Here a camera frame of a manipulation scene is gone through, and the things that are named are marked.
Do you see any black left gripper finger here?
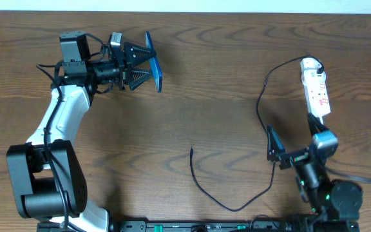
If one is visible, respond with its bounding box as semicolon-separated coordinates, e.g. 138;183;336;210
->
124;42;157;66
128;69;153;91

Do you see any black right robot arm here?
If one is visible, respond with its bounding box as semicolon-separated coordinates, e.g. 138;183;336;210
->
266;113;363;231

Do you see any blue Galaxy smartphone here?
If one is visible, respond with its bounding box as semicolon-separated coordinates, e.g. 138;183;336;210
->
146;31;163;93

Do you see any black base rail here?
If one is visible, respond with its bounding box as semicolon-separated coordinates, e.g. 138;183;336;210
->
37;220;302;232

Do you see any white power strip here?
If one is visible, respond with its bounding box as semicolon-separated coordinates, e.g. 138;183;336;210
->
300;57;331;119

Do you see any white USB charger adapter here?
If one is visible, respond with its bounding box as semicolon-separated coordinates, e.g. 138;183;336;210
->
301;68;327;86

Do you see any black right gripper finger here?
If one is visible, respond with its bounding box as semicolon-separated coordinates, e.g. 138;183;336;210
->
267;124;286;161
307;113;328;135

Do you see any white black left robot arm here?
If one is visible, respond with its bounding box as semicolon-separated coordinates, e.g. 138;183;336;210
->
6;31;162;231

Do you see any black USB charging cable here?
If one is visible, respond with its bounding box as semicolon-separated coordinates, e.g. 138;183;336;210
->
189;55;325;213

